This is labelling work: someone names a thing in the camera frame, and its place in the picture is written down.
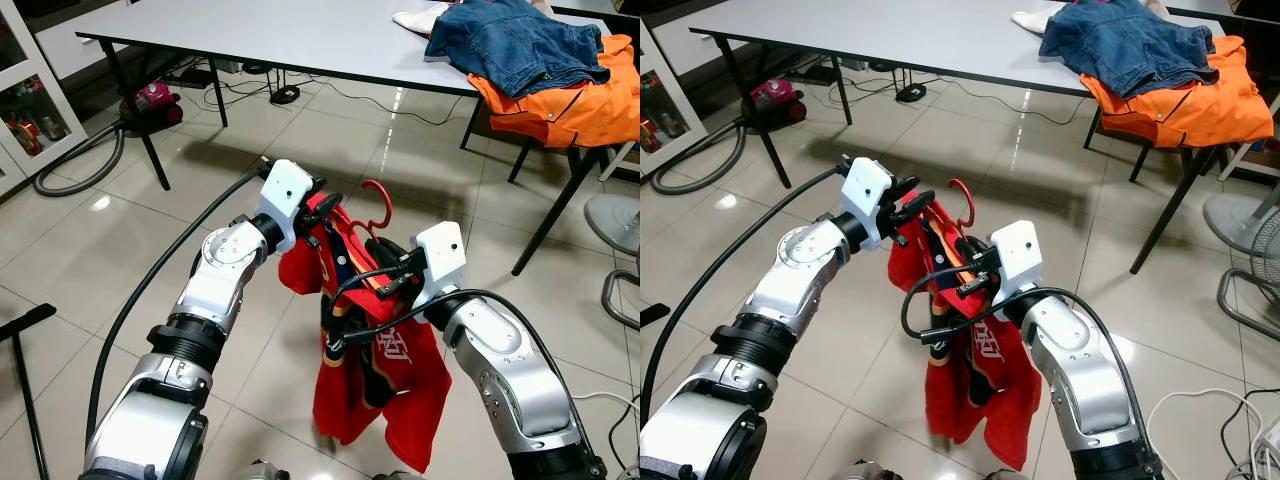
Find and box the magenta vacuum cleaner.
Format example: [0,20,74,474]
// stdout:
[748,78,806,126]
[120,82,185,131]

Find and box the grey floor fan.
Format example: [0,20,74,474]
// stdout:
[584,192,641,331]
[1203,185,1280,343]

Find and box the grey robot body part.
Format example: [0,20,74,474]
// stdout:
[225,460,301,480]
[828,460,906,480]

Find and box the red velvet hanger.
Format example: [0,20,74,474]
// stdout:
[945,178,976,236]
[358,179,395,241]

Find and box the red sports jersey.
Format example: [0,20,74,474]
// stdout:
[278,195,453,474]
[888,198,1043,471]

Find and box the white floor cable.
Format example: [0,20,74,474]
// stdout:
[572,388,641,426]
[1145,388,1266,480]

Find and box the orange shirt with black piping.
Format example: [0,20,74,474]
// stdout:
[468,33,641,151]
[1080,35,1273,151]

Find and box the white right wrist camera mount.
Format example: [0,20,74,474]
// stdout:
[988,220,1043,309]
[411,221,469,309]

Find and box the white glass door cabinet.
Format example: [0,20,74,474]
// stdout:
[640,20,711,181]
[0,0,89,198]

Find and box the grey vacuum hose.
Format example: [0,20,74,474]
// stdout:
[32,122,131,199]
[650,118,751,196]

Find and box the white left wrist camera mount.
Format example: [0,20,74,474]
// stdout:
[838,157,894,251]
[254,158,317,254]

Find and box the blue denim garment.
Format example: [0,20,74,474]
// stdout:
[1038,0,1219,99]
[425,0,613,99]

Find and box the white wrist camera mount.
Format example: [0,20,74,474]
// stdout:
[254,158,317,254]
[988,220,1043,309]
[838,157,894,251]
[411,221,469,309]

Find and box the grey table with black legs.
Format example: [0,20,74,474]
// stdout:
[688,0,1280,276]
[75,0,641,278]

